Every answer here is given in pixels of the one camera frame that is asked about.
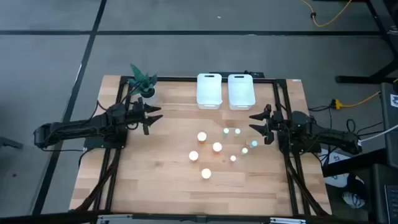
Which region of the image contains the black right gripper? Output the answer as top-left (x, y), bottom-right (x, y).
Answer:
top-left (249, 104), bottom-right (292, 144)

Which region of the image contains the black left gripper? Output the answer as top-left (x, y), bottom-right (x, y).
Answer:
top-left (126, 97), bottom-right (164, 135)

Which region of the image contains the white plastic bin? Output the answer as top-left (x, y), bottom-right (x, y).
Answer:
top-left (227, 73), bottom-right (256, 111)
top-left (196, 73), bottom-right (223, 110)

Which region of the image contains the green plant in white pot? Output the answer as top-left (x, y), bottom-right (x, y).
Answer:
top-left (127, 63), bottom-right (159, 105)

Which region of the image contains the black desk leg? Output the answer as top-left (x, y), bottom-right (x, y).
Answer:
top-left (335, 0), bottom-right (398, 85)

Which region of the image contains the white blue patterned cloth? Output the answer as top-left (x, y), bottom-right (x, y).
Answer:
top-left (319, 148), bottom-right (367, 210)

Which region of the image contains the black computer tower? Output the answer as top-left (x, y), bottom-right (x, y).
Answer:
top-left (381, 82), bottom-right (398, 169)

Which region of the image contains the grey metal foot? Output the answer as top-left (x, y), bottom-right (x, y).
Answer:
top-left (0, 136), bottom-right (24, 151)

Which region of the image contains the black box with vents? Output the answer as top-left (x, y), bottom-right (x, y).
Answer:
top-left (372, 164), bottom-right (398, 224)

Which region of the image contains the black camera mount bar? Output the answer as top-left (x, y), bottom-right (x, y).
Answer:
top-left (210, 70), bottom-right (266, 79)

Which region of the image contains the yellow extension cord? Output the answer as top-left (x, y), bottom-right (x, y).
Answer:
top-left (331, 78), bottom-right (398, 110)

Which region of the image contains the black looped cable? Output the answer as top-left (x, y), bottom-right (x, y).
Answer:
top-left (345, 118), bottom-right (385, 138)

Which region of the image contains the yellow floor cable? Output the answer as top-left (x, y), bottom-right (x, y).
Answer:
top-left (300, 0), bottom-right (353, 28)

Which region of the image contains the white cable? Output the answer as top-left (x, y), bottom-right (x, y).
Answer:
top-left (359, 124), bottom-right (398, 143)

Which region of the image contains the black rail with silver brackets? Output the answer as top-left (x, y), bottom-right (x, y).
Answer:
top-left (0, 210), bottom-right (398, 224)

